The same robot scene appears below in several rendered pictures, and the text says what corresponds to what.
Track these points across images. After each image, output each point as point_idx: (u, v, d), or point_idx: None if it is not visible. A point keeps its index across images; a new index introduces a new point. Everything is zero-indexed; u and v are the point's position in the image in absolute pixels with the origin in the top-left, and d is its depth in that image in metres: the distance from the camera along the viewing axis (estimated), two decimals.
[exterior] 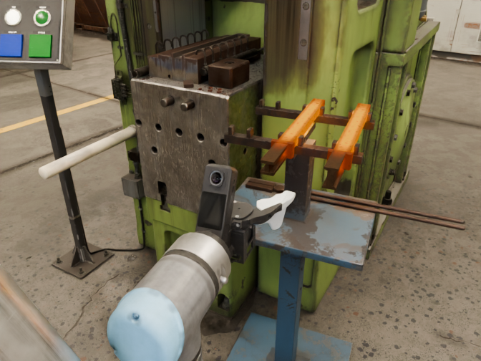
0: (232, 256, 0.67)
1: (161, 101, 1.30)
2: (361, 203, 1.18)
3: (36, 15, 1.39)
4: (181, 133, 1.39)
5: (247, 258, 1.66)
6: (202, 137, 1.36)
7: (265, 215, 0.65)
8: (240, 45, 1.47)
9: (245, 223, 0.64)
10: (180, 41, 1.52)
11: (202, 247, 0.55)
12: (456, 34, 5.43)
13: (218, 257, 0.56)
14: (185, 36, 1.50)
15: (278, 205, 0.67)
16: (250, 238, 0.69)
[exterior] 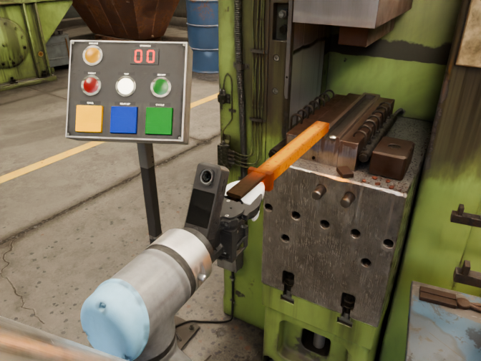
0: (222, 254, 0.68)
1: (313, 193, 1.08)
2: None
3: (154, 84, 1.17)
4: (326, 224, 1.17)
5: (373, 350, 1.44)
6: (354, 230, 1.14)
7: (257, 208, 0.67)
8: (386, 114, 1.25)
9: (234, 223, 0.64)
10: (309, 107, 1.31)
11: (182, 244, 0.56)
12: None
13: (197, 255, 0.57)
14: (316, 103, 1.29)
15: (260, 196, 0.70)
16: (242, 238, 0.69)
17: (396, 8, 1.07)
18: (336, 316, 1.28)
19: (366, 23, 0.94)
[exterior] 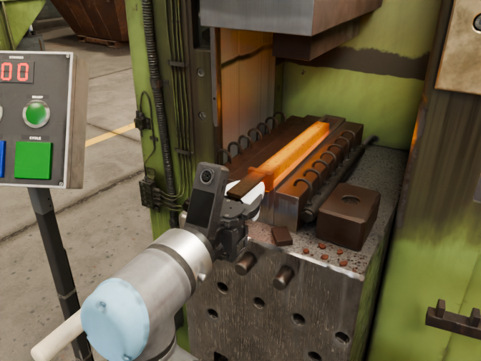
0: (222, 254, 0.68)
1: (237, 266, 0.77)
2: None
3: (27, 109, 0.86)
4: (261, 301, 0.86)
5: None
6: (299, 313, 0.83)
7: (257, 208, 0.67)
8: (347, 149, 0.94)
9: (234, 223, 0.64)
10: (249, 137, 0.99)
11: (182, 243, 0.56)
12: None
13: (197, 254, 0.57)
14: (257, 132, 0.97)
15: (260, 196, 0.70)
16: (242, 238, 0.69)
17: (353, 5, 0.76)
18: None
19: (299, 29, 0.63)
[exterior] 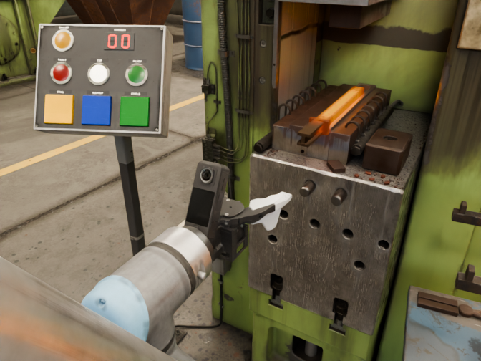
0: (222, 254, 0.68)
1: (301, 190, 0.99)
2: None
3: (129, 71, 1.08)
4: (316, 223, 1.08)
5: (369, 359, 1.35)
6: (346, 230, 1.05)
7: (256, 215, 0.65)
8: (381, 105, 1.16)
9: (234, 222, 0.64)
10: (299, 97, 1.21)
11: (182, 241, 0.56)
12: None
13: (197, 253, 0.56)
14: (307, 93, 1.19)
15: (270, 205, 0.67)
16: (242, 238, 0.69)
17: None
18: (328, 324, 1.18)
19: (358, 1, 0.85)
